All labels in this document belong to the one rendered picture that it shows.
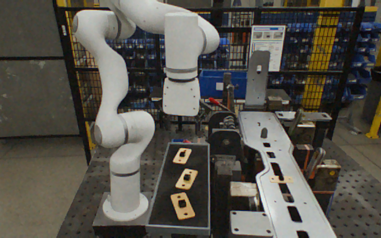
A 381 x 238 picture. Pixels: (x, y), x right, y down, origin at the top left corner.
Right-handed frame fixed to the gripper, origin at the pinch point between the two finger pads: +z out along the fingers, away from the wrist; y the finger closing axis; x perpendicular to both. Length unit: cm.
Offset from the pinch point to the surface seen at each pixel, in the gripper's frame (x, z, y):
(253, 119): 72, 26, 20
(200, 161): -1.4, 9.8, 6.0
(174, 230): -28.5, 9.9, 6.4
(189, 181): -12.2, 9.5, 5.3
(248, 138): 49, 26, 18
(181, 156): -0.8, 9.3, -0.3
